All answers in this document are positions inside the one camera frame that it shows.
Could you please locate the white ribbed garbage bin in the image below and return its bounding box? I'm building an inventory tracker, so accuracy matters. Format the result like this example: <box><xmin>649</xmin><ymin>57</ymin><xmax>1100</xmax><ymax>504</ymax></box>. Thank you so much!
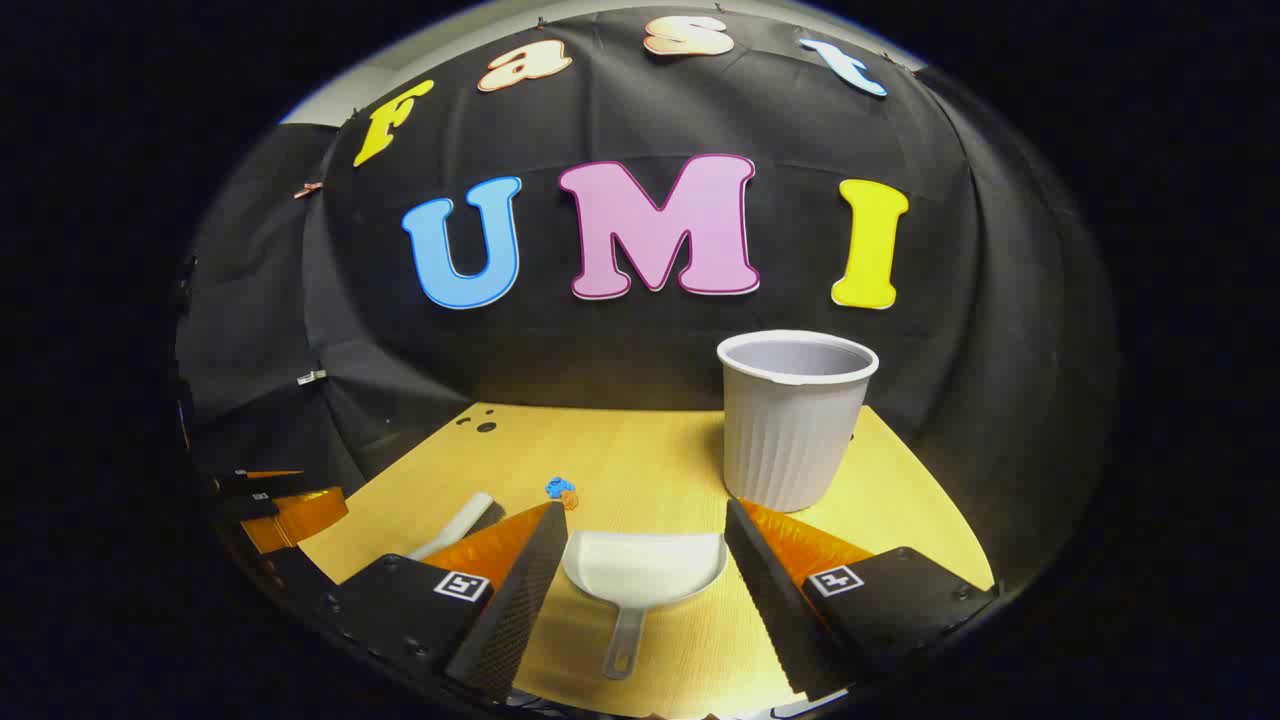
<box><xmin>717</xmin><ymin>330</ymin><xmax>880</xmax><ymax>513</ymax></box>

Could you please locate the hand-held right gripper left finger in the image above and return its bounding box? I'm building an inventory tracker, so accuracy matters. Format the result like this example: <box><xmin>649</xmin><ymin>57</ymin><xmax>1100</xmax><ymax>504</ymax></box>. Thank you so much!
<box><xmin>330</xmin><ymin>500</ymin><xmax>569</xmax><ymax>701</ymax></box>

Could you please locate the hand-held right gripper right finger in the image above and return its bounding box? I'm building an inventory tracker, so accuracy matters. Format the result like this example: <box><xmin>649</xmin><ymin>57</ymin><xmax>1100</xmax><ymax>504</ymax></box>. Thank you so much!
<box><xmin>724</xmin><ymin>498</ymin><xmax>999</xmax><ymax>701</ymax></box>

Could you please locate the wooden desktop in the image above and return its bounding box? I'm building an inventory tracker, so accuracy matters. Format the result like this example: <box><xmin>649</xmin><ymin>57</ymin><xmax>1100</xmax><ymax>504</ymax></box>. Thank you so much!
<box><xmin>298</xmin><ymin>402</ymin><xmax>996</xmax><ymax>719</ymax></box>

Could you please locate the small white dustpan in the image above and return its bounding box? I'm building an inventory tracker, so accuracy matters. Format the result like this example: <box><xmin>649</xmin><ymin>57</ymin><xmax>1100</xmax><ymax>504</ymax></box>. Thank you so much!
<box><xmin>562</xmin><ymin>531</ymin><xmax>728</xmax><ymax>681</ymax></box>

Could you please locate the small white broom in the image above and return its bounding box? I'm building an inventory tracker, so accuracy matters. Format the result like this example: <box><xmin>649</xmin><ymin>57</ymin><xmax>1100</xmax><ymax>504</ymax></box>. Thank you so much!
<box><xmin>407</xmin><ymin>492</ymin><xmax>506</xmax><ymax>561</ymax></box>

